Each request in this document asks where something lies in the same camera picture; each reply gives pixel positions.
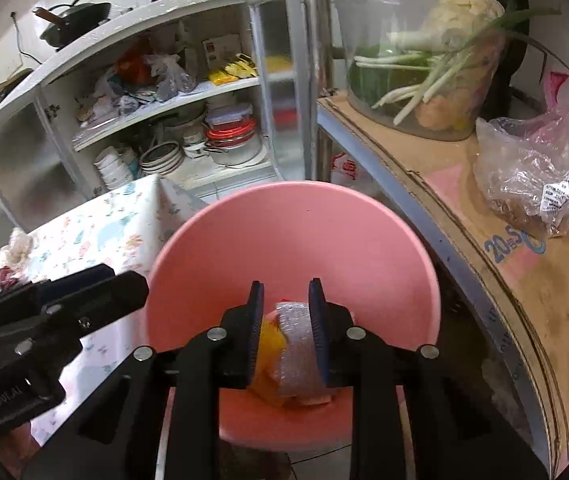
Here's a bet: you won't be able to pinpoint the clear bubble wrap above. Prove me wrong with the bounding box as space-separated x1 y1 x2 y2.
4 228 34 271

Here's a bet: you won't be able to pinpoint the yellow foam net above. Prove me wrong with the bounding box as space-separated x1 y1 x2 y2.
249 311 287 408

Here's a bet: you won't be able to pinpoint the red white paper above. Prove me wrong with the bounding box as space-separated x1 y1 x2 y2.
0 266 30 294

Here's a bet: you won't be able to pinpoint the white kitchen cabinet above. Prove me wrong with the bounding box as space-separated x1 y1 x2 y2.
0 0 311 246

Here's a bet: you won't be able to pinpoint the stack of white bowls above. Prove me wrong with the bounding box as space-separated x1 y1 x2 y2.
94 145 139 191

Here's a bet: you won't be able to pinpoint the stack of patterned plates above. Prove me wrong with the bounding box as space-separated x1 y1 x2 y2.
139 141 185 176

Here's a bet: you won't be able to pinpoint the white patterned pot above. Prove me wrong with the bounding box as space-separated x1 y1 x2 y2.
182 125 207 159

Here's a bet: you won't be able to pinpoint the metal rack shelf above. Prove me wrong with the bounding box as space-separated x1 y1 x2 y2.
298 0 569 476

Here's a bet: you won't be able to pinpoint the pink plastic basin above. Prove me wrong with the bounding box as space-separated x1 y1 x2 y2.
146 181 441 451

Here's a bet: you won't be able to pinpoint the cardboard shelf liner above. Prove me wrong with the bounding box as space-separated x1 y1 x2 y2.
319 90 569 470

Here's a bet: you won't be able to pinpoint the red lidded containers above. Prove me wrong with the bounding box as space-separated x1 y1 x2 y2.
204 103 263 167

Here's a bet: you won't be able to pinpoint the grey plastic bag on shelf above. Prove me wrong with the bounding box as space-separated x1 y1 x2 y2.
144 54 198 102

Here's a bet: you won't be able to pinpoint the yellow packets on shelf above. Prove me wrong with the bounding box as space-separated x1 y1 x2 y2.
208 53 258 86

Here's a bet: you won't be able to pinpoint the black wok with lid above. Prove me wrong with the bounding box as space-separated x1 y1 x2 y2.
33 0 112 50

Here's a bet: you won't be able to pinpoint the clear plastic bag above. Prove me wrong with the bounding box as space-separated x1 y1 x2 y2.
473 108 569 240

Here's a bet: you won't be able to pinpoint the clear container with vegetables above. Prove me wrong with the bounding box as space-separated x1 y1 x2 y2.
334 0 555 141

